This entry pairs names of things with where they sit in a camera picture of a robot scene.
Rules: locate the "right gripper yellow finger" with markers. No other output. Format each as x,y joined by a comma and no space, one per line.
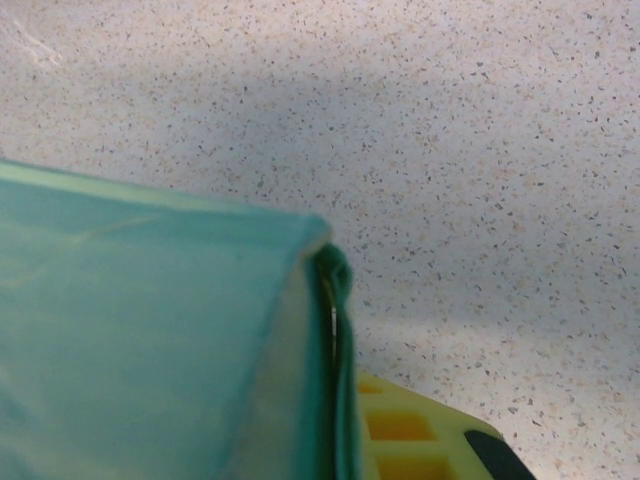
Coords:
400,430

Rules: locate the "green paper box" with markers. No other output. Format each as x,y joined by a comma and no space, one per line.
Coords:
150,325

